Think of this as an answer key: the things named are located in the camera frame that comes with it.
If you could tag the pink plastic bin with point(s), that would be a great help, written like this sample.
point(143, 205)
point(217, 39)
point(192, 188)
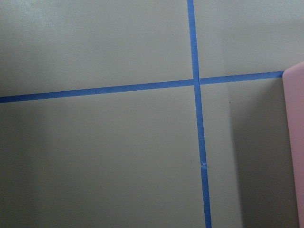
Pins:
point(293, 83)

